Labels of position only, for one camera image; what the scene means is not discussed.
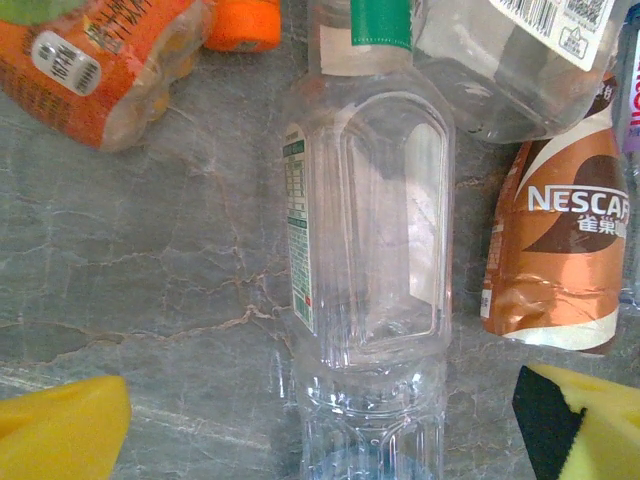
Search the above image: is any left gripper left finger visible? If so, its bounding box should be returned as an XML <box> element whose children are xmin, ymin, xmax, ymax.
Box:
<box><xmin>0</xmin><ymin>374</ymin><xmax>134</xmax><ymax>480</ymax></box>

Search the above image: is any clear square bottle white label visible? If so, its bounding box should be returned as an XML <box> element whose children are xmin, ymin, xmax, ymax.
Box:
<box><xmin>409</xmin><ymin>0</ymin><xmax>624</xmax><ymax>145</ymax></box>

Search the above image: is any clear bottle green neck label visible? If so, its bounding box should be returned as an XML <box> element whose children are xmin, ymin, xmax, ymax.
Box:
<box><xmin>280</xmin><ymin>0</ymin><xmax>457</xmax><ymax>374</ymax></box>

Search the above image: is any orange bottle cap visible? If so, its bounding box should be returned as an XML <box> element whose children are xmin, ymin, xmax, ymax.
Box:
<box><xmin>202</xmin><ymin>0</ymin><xmax>282</xmax><ymax>54</ymax></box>

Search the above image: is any purple label clear bottle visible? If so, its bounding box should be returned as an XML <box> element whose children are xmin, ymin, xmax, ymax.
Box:
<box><xmin>612</xmin><ymin>4</ymin><xmax>640</xmax><ymax>309</ymax></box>

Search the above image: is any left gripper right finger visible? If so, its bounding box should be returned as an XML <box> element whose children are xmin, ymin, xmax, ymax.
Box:
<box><xmin>512</xmin><ymin>362</ymin><xmax>640</xmax><ymax>480</ymax></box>

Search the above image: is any orange juice bottle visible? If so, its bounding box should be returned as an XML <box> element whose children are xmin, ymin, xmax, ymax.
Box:
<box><xmin>0</xmin><ymin>0</ymin><xmax>216</xmax><ymax>154</ymax></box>

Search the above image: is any brown Nescafe coffee bottle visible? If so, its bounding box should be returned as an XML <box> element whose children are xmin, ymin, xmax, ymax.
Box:
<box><xmin>479</xmin><ymin>72</ymin><xmax>630</xmax><ymax>357</ymax></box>

